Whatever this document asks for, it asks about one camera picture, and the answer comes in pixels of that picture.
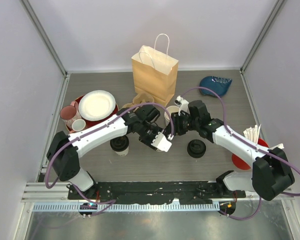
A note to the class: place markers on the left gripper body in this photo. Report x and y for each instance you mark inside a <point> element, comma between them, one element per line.
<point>148,133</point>

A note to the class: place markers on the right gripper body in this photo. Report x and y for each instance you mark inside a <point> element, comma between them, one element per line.
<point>181,123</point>

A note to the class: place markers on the stack of black cup lids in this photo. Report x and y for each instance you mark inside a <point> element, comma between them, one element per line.
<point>196,148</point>

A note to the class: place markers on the brown paper takeout bag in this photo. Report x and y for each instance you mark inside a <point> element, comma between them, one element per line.
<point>155,72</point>

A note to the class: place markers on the dark red round tray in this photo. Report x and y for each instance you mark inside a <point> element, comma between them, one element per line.
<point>93,123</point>

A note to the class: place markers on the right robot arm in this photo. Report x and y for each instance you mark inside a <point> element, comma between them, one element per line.
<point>270,175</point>

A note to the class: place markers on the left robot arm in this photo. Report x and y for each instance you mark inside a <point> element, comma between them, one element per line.
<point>65,150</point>

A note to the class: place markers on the brown cardboard cup carrier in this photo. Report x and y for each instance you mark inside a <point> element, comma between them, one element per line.
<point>142,97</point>

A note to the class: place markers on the blue ceramic dish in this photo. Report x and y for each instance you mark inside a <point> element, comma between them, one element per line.
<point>219,85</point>

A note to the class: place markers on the white paper plate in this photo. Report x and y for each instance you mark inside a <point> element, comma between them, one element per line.
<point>96,105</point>

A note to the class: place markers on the white and pink ceramic mug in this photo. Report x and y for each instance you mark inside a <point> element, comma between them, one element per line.
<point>78,125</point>

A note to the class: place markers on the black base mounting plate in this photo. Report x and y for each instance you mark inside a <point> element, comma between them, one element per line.
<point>161,192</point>

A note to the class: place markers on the pink glass mug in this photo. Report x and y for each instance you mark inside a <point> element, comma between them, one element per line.
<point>70,113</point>

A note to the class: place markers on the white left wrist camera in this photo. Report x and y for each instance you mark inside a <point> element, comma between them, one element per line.
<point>161,143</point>

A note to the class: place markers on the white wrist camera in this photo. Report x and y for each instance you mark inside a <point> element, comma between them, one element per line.
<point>161,143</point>
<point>182,104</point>

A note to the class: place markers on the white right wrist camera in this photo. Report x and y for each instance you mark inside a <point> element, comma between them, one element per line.
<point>182,104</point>

